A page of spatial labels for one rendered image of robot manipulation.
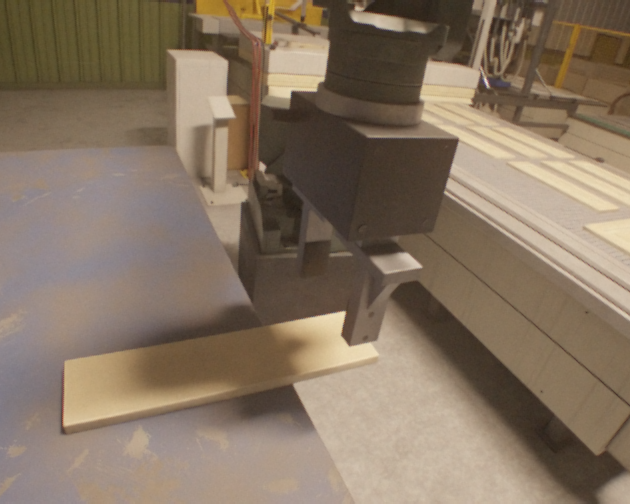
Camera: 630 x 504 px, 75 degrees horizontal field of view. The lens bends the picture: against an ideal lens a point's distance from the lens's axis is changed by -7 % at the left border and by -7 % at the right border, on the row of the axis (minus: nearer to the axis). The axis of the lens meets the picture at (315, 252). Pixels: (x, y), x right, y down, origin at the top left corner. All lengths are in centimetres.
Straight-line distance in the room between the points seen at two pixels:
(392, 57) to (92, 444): 61
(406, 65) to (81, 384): 62
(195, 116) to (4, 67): 445
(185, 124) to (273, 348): 337
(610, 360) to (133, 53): 731
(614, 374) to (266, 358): 141
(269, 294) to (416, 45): 176
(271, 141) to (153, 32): 598
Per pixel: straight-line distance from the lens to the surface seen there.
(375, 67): 53
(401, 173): 52
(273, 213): 206
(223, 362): 73
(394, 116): 54
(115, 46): 778
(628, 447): 198
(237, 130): 429
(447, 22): 56
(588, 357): 191
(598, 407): 196
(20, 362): 82
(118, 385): 71
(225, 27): 586
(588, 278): 183
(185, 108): 396
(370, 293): 60
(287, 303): 222
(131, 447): 66
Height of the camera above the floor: 158
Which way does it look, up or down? 30 degrees down
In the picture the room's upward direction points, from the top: 9 degrees clockwise
